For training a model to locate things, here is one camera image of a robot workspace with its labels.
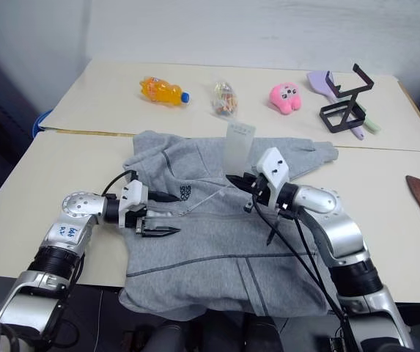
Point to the clear bag of snacks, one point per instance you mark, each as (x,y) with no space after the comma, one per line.
(225,99)

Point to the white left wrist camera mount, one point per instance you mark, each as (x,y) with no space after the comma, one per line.
(134,196)

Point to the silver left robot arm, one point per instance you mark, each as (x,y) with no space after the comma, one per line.
(81,205)

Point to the orange soda bottle blue cap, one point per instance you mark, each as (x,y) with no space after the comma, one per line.
(160,91)

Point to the dark rounded shape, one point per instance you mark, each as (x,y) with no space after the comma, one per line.
(264,335)
(178,337)

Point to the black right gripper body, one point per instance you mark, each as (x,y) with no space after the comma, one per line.
(262,190)

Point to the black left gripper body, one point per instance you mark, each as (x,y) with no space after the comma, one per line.
(141,225)

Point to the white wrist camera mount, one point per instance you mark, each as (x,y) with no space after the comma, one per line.
(273,166)
(134,196)

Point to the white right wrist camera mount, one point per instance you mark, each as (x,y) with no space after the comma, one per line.
(273,166)

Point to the purple silicone spatula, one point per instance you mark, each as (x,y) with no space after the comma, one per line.
(321,83)

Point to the green silicone spatula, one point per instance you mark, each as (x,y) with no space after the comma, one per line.
(372,125)

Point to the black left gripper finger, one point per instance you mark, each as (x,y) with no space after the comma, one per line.
(163,197)
(160,230)

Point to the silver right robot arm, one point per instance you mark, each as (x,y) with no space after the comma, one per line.
(323,199)

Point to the translucent white hang tag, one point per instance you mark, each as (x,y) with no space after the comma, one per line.
(239,146)

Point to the pink plush toy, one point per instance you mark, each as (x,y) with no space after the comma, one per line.
(284,97)

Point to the blue round bin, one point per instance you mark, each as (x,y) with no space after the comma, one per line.
(40,122)

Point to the grey zip jacket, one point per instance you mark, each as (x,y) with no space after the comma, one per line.
(202,256)

